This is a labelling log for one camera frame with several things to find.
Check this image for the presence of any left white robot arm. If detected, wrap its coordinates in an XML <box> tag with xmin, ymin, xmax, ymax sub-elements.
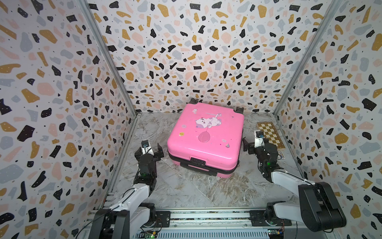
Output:
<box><xmin>88</xmin><ymin>143</ymin><xmax>164</xmax><ymax>239</ymax></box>

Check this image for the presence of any wooden chessboard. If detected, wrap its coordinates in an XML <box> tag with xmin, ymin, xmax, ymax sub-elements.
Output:
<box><xmin>257</xmin><ymin>121</ymin><xmax>286</xmax><ymax>149</ymax></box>

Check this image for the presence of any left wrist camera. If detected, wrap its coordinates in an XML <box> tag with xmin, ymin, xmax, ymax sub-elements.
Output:
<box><xmin>141</xmin><ymin>140</ymin><xmax>151</xmax><ymax>149</ymax></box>

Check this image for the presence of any left aluminium corner post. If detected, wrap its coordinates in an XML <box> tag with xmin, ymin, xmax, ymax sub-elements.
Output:
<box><xmin>77</xmin><ymin>0</ymin><xmax>137</xmax><ymax>119</ymax></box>

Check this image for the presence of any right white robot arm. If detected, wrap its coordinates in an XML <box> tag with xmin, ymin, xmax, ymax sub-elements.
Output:
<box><xmin>242</xmin><ymin>138</ymin><xmax>347</xmax><ymax>233</ymax></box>

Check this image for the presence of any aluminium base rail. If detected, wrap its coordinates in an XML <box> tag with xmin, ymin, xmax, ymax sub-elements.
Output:
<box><xmin>131</xmin><ymin>208</ymin><xmax>304</xmax><ymax>239</ymax></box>

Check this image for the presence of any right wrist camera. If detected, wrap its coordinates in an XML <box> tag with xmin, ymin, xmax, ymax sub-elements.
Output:
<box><xmin>255</xmin><ymin>130</ymin><xmax>265</xmax><ymax>139</ymax></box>

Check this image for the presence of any right aluminium corner post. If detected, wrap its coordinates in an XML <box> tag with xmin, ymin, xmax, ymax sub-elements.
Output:
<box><xmin>273</xmin><ymin>0</ymin><xmax>341</xmax><ymax>116</ymax></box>

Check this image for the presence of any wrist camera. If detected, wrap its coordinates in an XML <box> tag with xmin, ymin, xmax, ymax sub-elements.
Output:
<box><xmin>255</xmin><ymin>130</ymin><xmax>265</xmax><ymax>139</ymax></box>
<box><xmin>141</xmin><ymin>140</ymin><xmax>151</xmax><ymax>149</ymax></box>

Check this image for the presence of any small playing card box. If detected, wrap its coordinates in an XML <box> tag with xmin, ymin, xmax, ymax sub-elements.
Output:
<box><xmin>277</xmin><ymin>151</ymin><xmax>285</xmax><ymax>160</ymax></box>

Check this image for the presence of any aluminium corner post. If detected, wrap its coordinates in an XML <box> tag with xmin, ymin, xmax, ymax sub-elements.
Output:
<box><xmin>273</xmin><ymin>0</ymin><xmax>341</xmax><ymax>116</ymax></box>
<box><xmin>77</xmin><ymin>0</ymin><xmax>137</xmax><ymax>119</ymax></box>

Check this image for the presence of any pink hard-shell suitcase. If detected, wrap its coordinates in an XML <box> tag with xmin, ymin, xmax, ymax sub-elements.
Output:
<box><xmin>167</xmin><ymin>99</ymin><xmax>244</xmax><ymax>178</ymax></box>

